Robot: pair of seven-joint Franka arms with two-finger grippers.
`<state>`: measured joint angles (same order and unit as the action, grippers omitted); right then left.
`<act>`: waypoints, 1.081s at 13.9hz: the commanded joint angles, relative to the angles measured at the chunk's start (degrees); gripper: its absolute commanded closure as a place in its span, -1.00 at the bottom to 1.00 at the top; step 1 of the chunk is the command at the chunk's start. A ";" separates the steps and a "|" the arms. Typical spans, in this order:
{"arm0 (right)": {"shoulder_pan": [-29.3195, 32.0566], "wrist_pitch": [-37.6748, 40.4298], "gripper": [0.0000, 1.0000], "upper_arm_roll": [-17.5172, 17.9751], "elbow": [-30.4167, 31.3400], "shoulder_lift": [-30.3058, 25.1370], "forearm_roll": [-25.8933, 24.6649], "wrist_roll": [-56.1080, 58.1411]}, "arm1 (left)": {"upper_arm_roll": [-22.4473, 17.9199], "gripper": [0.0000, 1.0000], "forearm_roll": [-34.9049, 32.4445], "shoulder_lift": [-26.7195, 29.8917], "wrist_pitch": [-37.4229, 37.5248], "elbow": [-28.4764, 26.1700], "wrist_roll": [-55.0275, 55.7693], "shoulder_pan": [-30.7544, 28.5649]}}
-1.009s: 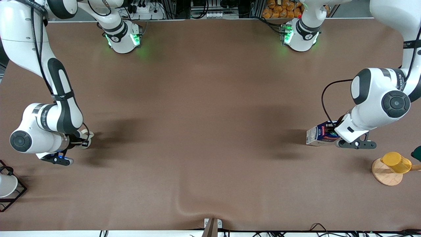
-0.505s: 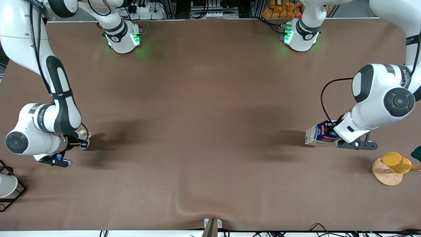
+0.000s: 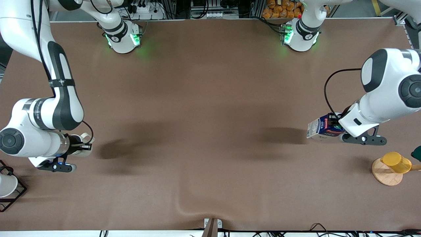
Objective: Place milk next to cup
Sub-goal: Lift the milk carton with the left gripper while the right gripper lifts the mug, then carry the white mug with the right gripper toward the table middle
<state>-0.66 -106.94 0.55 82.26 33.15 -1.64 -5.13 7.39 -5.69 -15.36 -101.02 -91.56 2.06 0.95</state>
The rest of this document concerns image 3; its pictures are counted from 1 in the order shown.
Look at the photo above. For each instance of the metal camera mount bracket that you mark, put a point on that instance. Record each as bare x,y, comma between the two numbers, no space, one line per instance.
212,227

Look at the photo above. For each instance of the beige mug grey inside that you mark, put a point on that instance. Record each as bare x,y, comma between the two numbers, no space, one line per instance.
86,136

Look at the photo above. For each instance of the dark green object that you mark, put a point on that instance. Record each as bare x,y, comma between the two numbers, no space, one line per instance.
417,154

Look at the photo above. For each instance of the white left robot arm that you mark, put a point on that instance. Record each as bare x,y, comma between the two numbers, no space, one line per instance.
388,89

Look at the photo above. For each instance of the pile of orange bread rolls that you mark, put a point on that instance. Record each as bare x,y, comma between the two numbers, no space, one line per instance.
283,8

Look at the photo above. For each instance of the blue milk carton green cap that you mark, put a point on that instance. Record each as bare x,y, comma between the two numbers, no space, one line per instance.
317,130

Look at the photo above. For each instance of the aluminium frame profile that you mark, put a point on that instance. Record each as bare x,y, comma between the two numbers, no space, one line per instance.
402,18

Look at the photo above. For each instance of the brown table cloth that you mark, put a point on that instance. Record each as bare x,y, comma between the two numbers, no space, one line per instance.
210,181

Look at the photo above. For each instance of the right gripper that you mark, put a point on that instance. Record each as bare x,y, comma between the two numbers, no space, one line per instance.
74,144

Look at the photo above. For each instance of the white empty power strip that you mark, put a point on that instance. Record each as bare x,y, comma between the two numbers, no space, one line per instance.
220,14

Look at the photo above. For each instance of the white cup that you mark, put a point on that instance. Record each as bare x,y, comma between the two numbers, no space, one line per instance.
6,186

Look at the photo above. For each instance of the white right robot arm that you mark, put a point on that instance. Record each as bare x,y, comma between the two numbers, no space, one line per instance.
65,105

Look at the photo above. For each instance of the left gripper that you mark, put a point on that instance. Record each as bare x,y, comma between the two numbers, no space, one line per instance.
336,120

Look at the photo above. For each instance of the white power strip with plugs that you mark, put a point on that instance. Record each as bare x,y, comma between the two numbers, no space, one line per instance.
148,10

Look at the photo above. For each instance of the round wooden mug stand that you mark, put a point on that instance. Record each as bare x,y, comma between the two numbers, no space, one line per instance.
384,176

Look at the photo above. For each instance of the yellow plastic cup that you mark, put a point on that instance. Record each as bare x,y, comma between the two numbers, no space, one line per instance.
396,162

